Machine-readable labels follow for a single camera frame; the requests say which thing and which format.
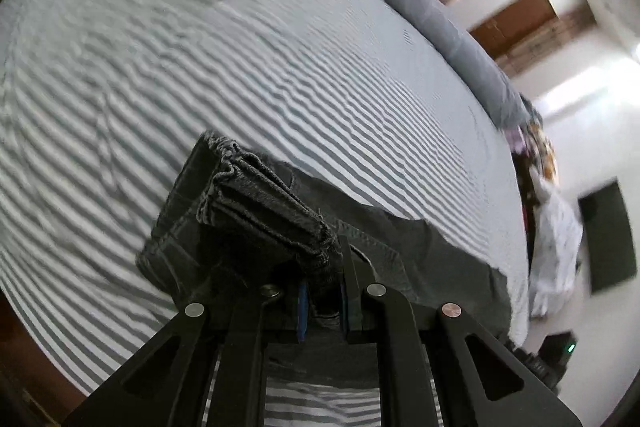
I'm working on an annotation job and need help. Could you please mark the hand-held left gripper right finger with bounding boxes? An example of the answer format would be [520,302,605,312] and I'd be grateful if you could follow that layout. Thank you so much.
[337,234,583,427]

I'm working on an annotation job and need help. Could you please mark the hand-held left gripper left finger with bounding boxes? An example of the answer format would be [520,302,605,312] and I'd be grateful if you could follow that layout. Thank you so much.
[62,279,311,427]

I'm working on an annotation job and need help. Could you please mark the dark grey pants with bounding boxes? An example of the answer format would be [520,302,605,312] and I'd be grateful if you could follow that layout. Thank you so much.
[136,131,512,348]

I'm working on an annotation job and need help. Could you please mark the white plastic bag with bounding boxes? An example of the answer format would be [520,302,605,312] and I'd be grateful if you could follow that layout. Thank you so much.
[527,167,584,319]

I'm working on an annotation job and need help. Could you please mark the dark floor mat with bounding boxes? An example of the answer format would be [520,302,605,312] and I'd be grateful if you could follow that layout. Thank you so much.
[577,178,639,294]

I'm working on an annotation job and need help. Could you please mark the colourful clothes pile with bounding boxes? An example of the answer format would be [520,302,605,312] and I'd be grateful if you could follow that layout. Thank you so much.
[505,94,560,185]

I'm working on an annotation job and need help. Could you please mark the grey white striped bed sheet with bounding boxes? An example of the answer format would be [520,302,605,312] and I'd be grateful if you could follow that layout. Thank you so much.
[0,0,531,427]

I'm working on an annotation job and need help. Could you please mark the dark wooden headboard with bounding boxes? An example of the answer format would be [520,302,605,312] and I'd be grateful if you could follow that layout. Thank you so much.
[0,292,88,413]

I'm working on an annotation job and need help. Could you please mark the brown wooden door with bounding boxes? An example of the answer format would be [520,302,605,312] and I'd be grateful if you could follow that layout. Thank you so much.
[467,0,598,78]

